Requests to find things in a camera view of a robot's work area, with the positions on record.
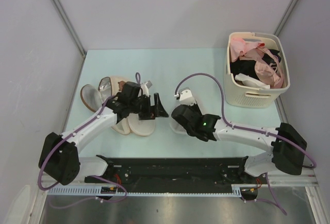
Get black garment in basket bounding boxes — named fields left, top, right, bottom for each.
left=230, top=54, right=277, bottom=80

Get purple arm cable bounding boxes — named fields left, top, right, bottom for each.
left=38, top=72, right=145, bottom=209
left=174, top=73, right=317, bottom=215

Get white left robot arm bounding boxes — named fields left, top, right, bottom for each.
left=38, top=81, right=169, bottom=190

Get white bra in basket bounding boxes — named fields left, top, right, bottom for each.
left=235, top=73, right=270, bottom=90

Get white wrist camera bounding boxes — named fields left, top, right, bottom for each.
left=140, top=80, right=152, bottom=96
left=174, top=88, right=197, bottom=106

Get silver brown-rimmed bra cup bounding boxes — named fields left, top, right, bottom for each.
left=80, top=84, right=103, bottom=112

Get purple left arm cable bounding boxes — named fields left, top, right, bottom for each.
left=38, top=72, right=145, bottom=209

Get cream plastic laundry basket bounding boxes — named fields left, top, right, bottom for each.
left=224, top=32, right=290, bottom=108

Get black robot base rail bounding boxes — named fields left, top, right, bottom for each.
left=85, top=158, right=266, bottom=188

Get white slotted cable duct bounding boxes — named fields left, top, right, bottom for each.
left=48, top=184, right=258, bottom=198

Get pink bras in basket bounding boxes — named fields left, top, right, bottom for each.
left=229, top=38, right=285, bottom=89

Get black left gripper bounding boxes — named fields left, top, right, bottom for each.
left=129, top=93, right=168, bottom=120

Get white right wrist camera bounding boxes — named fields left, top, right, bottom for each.
left=174, top=88, right=197, bottom=106

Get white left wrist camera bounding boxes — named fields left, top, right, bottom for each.
left=140, top=80, right=152, bottom=96

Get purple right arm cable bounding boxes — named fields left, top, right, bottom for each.
left=174, top=73, right=317, bottom=215

